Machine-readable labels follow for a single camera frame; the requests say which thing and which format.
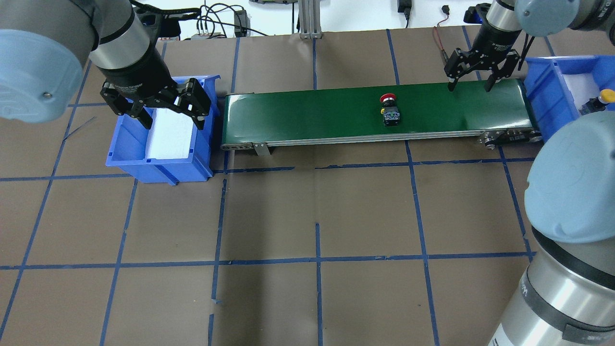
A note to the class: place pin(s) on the white foam sheet right bin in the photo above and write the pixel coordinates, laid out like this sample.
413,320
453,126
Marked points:
582,87

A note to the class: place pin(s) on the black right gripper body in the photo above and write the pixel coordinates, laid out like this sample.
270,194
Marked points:
491,42

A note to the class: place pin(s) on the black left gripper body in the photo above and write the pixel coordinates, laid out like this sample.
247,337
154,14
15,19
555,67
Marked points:
139,69

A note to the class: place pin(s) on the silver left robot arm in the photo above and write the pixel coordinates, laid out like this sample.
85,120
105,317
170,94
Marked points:
45,45

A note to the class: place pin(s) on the blue plastic bin right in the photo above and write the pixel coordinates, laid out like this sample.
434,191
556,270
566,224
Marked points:
551,101

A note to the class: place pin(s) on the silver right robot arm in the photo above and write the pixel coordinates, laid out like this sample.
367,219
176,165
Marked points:
566,295

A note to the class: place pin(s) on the yellow push button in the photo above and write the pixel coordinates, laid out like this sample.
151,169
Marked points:
599,103

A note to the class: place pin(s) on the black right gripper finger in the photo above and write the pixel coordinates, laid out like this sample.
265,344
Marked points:
452,82
491,81

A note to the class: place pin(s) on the white foam sheet bin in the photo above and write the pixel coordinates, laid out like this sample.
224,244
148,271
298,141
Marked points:
170,135
582,87

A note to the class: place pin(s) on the white foam sheet left bin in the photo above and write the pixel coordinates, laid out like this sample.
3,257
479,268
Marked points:
170,135

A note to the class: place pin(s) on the green conveyor belt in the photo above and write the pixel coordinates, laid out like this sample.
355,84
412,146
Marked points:
261,121

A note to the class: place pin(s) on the aluminium frame post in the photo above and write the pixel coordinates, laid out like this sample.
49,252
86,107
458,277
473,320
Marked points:
309,19

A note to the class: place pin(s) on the blue plastic bin left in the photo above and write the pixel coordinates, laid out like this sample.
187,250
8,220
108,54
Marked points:
128,144

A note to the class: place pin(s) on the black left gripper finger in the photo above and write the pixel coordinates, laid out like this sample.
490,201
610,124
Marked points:
144,118
199,119

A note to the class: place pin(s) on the blue plastic bin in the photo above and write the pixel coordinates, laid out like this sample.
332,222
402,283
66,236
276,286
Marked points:
551,101
128,144

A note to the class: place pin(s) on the red push button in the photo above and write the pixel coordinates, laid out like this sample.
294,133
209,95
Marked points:
389,110

